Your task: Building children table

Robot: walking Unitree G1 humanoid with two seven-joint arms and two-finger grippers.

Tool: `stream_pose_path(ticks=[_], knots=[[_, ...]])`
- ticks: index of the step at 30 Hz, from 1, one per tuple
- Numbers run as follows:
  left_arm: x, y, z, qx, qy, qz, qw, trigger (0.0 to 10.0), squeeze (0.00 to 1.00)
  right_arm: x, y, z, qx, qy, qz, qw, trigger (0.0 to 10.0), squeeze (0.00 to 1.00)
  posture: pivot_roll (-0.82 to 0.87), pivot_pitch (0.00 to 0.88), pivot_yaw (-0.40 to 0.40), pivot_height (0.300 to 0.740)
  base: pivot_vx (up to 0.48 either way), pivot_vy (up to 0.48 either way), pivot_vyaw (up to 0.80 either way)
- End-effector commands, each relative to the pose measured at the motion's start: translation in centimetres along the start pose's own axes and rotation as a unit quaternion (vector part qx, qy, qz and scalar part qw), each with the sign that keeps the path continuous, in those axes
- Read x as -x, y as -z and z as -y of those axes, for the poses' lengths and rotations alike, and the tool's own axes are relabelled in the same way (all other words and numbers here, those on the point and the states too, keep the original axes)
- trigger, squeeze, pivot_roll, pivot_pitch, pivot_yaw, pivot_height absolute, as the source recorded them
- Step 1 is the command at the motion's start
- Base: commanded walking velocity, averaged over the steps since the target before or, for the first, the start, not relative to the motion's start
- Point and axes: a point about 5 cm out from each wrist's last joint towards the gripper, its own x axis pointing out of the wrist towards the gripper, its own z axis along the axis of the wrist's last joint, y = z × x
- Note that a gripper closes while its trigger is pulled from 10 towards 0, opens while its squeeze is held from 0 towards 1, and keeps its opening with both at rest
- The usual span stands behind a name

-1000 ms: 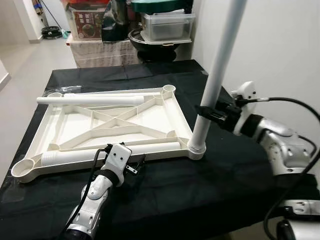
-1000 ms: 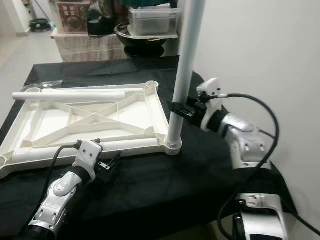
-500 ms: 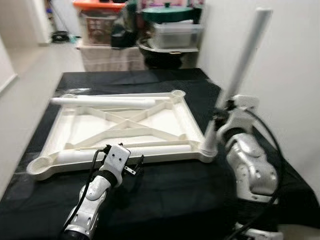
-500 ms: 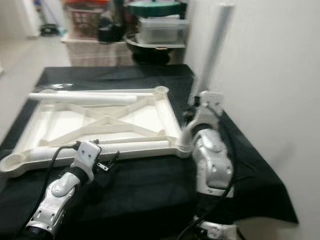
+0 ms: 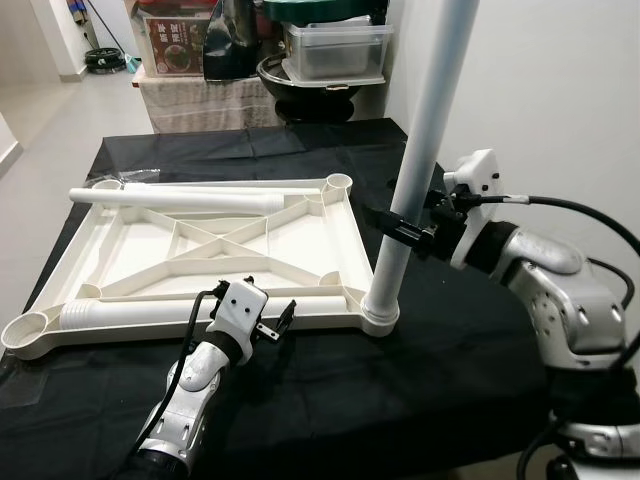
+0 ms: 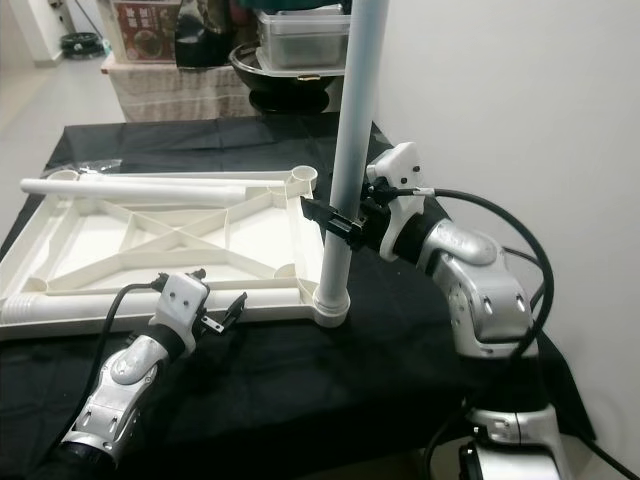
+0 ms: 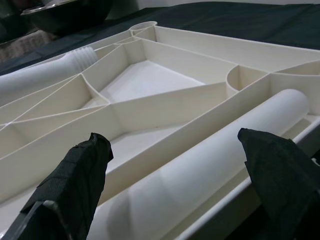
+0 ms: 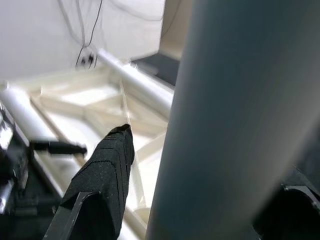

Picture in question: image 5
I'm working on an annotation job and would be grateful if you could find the black wok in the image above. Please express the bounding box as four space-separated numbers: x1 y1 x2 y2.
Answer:
257 55 386 123

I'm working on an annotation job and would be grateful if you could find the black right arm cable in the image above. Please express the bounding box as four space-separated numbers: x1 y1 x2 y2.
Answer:
455 192 640 480

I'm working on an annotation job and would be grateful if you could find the white plastic children table top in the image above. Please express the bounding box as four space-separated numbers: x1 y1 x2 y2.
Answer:
0 173 401 361

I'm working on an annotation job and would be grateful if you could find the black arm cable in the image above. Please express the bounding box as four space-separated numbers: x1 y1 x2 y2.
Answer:
455 192 640 480
130 290 223 471

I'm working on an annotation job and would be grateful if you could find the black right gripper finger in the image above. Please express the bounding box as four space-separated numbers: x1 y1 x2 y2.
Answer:
358 205 436 256

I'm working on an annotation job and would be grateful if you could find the white plastic table leg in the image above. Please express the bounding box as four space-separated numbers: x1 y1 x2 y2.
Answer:
58 298 353 329
360 0 483 336
68 183 286 216

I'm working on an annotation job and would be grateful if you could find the clear plastic storage box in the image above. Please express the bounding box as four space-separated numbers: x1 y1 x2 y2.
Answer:
283 22 393 83

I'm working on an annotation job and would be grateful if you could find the black coiled cable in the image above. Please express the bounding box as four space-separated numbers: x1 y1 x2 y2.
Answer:
85 45 126 73

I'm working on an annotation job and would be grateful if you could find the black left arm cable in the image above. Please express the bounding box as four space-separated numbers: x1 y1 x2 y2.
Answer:
130 290 223 471

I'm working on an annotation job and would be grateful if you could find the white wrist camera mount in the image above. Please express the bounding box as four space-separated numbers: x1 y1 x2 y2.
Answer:
443 148 501 271
205 280 269 351

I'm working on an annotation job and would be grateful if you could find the dark green round lid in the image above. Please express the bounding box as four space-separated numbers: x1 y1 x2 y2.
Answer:
265 0 391 26

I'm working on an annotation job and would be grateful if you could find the teal head broom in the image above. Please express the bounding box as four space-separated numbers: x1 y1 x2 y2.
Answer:
82 0 141 73

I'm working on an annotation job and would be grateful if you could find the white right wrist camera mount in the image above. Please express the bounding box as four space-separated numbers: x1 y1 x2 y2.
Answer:
443 148 501 271

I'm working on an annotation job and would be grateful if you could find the black plastic bag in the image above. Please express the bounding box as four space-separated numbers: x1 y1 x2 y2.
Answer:
203 0 263 83

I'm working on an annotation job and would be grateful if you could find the black tablecloth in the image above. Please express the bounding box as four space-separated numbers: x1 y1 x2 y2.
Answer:
0 118 640 480

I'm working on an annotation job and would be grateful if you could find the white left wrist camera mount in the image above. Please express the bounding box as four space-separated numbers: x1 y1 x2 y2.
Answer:
205 280 269 351

